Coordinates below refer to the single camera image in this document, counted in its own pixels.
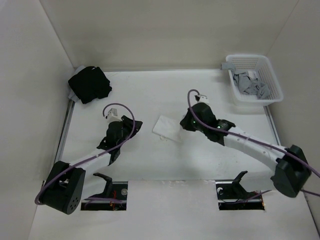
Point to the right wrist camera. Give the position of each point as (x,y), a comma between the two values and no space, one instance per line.
(202,99)

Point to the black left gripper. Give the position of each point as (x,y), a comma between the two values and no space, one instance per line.
(128,123)

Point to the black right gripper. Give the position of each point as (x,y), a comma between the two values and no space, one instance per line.
(185,122)

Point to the grey cloth under black stack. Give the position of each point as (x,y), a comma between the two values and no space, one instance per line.
(72,96)

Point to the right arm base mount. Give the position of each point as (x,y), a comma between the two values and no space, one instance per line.
(231,196)

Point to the white plastic basket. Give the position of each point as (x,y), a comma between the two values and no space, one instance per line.
(261,67)

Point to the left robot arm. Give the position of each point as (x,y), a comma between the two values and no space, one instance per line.
(70,185)

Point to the grey tank tops in basket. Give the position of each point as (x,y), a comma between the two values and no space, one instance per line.
(248,84)

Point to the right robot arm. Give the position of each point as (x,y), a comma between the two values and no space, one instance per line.
(288,165)

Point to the grey cloth on basket rim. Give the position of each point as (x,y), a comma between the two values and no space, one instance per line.
(227,66)

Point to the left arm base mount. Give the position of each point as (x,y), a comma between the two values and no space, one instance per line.
(101,193)

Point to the black folded tank top stack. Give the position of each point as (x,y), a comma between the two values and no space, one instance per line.
(89,84)

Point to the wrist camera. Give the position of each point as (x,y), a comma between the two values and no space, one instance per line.
(112,115)
(202,99)

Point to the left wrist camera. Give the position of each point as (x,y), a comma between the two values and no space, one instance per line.
(112,115)

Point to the white tank top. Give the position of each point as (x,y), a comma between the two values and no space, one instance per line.
(168,129)

